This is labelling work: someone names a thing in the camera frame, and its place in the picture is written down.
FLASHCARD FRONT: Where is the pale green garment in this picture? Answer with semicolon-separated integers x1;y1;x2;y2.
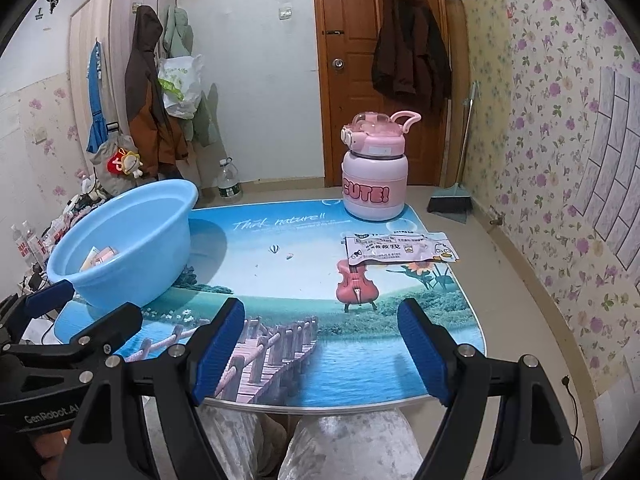
161;5;218;148

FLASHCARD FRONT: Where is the grey cloth bag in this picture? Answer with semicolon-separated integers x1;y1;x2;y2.
89;122;132;188

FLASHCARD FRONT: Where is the black power cable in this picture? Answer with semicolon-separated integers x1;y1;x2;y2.
560;375;588;456

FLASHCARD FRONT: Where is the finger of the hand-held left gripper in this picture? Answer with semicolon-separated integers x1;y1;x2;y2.
15;302;144;361
0;278;76;343

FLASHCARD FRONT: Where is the printed snack packet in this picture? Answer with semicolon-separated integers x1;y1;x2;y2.
344;230;460;267

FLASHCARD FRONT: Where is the blue plastic basin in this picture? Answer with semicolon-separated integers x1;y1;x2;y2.
46;178;199;309

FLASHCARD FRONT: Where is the pile of mixed small clutter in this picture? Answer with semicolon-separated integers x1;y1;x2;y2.
42;180;108;256

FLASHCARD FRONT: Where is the person's right leg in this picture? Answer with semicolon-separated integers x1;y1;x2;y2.
277;410;426;480

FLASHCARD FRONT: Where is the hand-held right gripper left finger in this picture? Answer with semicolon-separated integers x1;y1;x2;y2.
59;297;247;480

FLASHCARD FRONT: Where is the blue strap bag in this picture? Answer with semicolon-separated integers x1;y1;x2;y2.
86;39;110;153

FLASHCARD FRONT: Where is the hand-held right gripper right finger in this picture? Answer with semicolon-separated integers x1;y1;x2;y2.
396;297;583;480

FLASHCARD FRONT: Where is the pink water bottle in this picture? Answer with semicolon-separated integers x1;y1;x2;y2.
340;110;421;222

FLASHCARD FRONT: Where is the grey brick wall panel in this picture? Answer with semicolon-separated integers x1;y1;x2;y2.
572;67;640;269

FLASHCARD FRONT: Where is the white green plastic bag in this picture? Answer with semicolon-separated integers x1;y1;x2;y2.
157;54;206;120

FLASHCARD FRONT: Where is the brown wooden door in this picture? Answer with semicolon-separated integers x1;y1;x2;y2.
311;0;448;188

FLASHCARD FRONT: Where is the red plush toy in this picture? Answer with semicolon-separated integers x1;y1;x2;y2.
106;147;144;179

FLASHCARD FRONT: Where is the grey broom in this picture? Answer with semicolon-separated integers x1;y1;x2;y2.
426;82;480;224

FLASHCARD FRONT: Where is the red label plastic bottle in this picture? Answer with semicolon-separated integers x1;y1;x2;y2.
11;224;31;271
22;220;43;261

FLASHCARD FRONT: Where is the large clear water bottle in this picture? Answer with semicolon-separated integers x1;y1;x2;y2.
217;157;243;204

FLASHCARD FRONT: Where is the brown orange hanging jacket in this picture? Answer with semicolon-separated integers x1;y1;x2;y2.
124;5;191;181

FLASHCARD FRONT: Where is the dark brown hanging jacket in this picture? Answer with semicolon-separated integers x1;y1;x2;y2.
371;0;452;106

